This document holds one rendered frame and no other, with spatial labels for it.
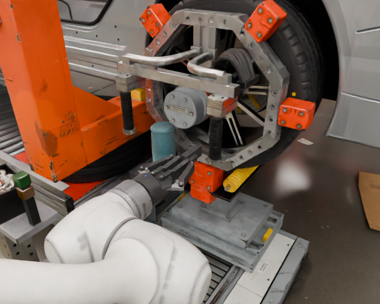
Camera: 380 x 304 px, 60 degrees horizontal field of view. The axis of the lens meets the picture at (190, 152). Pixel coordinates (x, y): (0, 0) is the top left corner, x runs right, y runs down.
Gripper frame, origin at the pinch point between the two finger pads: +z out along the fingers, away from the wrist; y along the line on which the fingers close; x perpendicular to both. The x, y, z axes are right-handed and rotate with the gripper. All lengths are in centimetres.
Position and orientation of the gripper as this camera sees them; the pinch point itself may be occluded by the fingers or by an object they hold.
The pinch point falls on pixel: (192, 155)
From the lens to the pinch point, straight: 84.8
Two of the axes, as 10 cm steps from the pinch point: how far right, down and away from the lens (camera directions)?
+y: 8.3, 2.9, -4.8
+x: 0.0, -8.6, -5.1
